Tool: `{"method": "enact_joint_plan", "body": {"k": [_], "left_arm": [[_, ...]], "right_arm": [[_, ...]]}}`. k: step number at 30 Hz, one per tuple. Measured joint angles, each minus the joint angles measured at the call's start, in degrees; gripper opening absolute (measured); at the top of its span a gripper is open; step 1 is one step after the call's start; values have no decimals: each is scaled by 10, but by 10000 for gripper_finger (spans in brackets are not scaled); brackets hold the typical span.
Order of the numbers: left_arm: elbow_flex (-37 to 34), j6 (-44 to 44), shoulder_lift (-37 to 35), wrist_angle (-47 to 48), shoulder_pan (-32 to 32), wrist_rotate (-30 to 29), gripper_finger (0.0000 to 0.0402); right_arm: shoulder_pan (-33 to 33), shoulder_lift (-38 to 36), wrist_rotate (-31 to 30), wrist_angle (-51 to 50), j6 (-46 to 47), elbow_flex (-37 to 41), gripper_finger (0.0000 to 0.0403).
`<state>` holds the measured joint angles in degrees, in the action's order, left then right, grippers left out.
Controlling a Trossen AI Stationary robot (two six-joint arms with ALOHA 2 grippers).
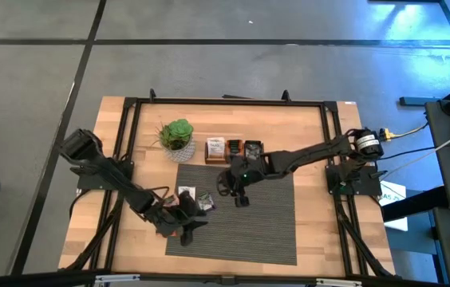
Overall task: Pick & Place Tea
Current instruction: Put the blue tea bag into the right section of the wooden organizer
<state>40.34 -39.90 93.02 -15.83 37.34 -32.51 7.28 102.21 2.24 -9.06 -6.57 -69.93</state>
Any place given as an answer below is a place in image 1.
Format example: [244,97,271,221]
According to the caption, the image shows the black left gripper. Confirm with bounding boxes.
[153,205,210,247]

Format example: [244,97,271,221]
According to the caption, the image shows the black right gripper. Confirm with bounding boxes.
[224,153,272,208]

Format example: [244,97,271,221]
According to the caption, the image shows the blue green tea packets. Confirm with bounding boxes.
[197,191,215,211]

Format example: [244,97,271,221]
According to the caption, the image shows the white orange Tazo tea packet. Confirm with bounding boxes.
[207,137,226,159]
[177,185,197,200]

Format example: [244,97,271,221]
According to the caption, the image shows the dark purple tea packet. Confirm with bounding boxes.
[243,139,265,161]

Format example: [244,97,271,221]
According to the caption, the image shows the brown wooden tea organizer box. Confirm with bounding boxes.
[203,137,266,165]

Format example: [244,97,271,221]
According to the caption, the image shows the grey woven placemat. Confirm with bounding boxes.
[164,163,298,267]

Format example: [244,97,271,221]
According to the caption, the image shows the white triangle-patterned plant pot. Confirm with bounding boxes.
[160,137,197,163]

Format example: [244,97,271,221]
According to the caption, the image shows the green succulent plant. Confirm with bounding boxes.
[152,118,195,151]

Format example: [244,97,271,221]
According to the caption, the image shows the white printed sign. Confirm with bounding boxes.
[378,180,409,232]

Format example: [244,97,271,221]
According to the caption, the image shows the black rig crossbar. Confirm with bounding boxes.
[0,269,450,287]

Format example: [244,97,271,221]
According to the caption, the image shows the black diagonal beam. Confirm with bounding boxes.
[381,186,449,223]

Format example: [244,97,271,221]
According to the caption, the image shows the grey-blue floor bar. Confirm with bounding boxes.
[399,96,440,107]

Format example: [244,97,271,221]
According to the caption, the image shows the black metal table frame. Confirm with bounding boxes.
[57,88,398,280]

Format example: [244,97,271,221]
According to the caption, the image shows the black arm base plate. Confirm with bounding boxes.
[76,159,135,191]
[326,161,383,197]

